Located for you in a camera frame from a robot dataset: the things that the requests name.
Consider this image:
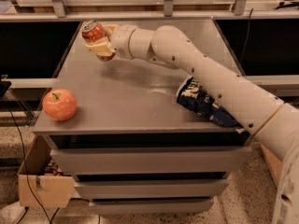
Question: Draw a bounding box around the cardboard box on right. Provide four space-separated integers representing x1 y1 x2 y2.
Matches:
261 145 282 187

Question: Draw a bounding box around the red apple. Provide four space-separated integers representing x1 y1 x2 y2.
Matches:
42 89 78 121

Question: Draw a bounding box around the metal shelf frame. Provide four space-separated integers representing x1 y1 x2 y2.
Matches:
0 0 299 22

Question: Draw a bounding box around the red coke can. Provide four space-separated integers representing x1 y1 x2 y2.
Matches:
81 21 115 62

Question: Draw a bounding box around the cardboard box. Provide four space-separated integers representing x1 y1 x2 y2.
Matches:
261 145 282 187
18 136 75 208

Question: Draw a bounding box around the grey drawer cabinet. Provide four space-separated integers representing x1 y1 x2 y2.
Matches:
32 19 270 217

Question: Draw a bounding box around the black hanging cable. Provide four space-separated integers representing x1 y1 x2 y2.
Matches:
238 7 254 65

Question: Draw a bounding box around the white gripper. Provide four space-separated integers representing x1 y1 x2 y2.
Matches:
86 24 137 60

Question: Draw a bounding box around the blue chip bag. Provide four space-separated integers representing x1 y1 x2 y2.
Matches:
176 77 245 133

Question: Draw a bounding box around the cardboard box on left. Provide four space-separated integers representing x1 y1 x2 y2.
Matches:
18 136 75 208

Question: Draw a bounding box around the black cable on floor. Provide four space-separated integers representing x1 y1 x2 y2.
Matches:
7 105 60 224

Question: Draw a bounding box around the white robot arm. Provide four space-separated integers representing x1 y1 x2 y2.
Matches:
82 21 299 224

